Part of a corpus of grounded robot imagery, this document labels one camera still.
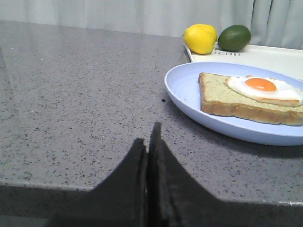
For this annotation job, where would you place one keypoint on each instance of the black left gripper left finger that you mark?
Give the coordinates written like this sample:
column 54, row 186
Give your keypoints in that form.
column 119, row 201

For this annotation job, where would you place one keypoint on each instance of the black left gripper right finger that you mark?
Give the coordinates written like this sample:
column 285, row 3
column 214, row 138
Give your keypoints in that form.
column 175, row 199

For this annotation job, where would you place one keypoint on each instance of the bread slice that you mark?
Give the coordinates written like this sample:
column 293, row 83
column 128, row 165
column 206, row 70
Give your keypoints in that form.
column 217, row 98

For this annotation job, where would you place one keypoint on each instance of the light blue round plate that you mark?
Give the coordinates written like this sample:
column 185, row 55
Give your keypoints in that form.
column 183, row 88

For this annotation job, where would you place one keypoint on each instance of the fried egg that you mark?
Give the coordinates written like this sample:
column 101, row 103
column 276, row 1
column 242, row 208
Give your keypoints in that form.
column 266, row 90

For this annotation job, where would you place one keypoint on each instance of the white rectangular tray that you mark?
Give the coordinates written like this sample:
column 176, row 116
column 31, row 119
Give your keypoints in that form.
column 282, row 60

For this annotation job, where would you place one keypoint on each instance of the yellow lemon front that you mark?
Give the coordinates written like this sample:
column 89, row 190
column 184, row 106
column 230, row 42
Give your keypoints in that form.
column 200, row 38

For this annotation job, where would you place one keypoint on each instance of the green lime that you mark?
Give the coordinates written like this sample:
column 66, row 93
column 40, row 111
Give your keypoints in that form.
column 234, row 38

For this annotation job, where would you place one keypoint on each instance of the white curtain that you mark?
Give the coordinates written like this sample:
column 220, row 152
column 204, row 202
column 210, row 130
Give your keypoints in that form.
column 277, row 23

